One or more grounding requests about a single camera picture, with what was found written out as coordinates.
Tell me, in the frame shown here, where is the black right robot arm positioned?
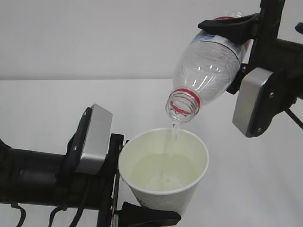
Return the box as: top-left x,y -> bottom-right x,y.
198,0 -> 303,100

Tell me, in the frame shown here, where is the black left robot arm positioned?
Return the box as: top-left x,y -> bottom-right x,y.
0,134 -> 181,227

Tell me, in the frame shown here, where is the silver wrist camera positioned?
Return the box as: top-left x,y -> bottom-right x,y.
63,104 -> 113,175
232,68 -> 286,138

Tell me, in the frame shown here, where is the white paper cup green logo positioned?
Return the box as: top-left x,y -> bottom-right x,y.
118,128 -> 209,215

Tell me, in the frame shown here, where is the black left camera cable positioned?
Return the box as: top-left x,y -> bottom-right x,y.
10,175 -> 92,227

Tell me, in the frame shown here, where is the clear Nongfu Spring water bottle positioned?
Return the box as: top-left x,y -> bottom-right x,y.
165,10 -> 253,123

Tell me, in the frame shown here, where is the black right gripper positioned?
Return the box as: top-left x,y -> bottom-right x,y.
197,0 -> 299,112

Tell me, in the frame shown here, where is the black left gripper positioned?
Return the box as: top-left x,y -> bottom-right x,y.
57,134 -> 181,227

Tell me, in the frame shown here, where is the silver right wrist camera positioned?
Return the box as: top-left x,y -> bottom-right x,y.
232,68 -> 286,138

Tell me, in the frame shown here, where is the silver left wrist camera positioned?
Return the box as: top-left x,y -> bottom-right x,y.
63,104 -> 113,175

